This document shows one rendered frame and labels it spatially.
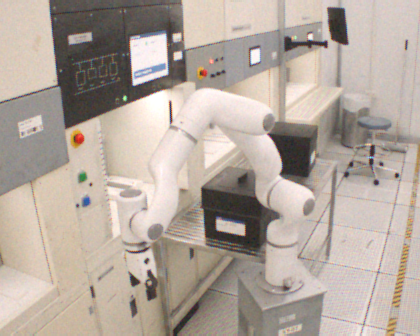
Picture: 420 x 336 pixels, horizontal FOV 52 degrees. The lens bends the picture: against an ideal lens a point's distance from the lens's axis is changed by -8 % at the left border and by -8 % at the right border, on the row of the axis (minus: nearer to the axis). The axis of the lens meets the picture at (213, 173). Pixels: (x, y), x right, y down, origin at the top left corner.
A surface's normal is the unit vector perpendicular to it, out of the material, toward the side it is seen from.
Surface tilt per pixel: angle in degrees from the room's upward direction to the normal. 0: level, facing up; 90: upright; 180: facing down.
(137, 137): 90
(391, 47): 90
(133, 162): 90
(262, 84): 90
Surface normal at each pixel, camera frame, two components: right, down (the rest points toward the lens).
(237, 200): -0.45, 0.34
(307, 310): 0.33, 0.34
